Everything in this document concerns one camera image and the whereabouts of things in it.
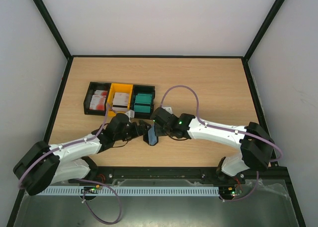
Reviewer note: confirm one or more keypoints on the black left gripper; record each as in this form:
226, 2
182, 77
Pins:
136, 132

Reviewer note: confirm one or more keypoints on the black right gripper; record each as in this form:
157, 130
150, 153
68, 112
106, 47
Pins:
160, 128

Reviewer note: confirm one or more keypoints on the black leather card holder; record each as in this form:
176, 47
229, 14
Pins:
150, 137

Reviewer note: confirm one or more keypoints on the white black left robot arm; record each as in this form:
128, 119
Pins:
44, 164

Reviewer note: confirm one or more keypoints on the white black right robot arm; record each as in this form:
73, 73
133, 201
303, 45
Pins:
253, 144

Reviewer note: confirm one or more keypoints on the teal card stack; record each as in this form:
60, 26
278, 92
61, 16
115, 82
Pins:
142, 103

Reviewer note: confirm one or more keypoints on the white orange card stack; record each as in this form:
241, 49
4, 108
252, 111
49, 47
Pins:
120, 102

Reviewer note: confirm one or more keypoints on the black card bin right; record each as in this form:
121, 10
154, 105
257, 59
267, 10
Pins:
148, 89

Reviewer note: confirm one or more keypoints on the black card bin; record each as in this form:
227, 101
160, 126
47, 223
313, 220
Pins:
148, 89
93, 86

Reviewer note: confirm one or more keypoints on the yellow card bin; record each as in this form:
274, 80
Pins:
117, 87

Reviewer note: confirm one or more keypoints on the white red card stack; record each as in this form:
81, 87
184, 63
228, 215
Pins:
98, 100

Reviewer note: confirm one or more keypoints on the black card bin left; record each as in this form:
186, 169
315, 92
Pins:
93, 86

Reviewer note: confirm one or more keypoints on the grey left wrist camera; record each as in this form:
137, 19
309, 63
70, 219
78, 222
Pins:
130, 114

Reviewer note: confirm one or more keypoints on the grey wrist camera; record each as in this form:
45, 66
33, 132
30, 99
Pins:
168, 109
130, 114

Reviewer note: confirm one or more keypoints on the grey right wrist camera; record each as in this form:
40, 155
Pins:
168, 109

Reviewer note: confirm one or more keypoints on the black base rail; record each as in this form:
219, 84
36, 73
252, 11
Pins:
204, 175

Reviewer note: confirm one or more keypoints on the white slotted cable duct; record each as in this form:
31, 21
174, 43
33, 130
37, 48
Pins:
132, 191

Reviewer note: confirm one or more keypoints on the black enclosure frame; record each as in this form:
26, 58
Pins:
244, 59

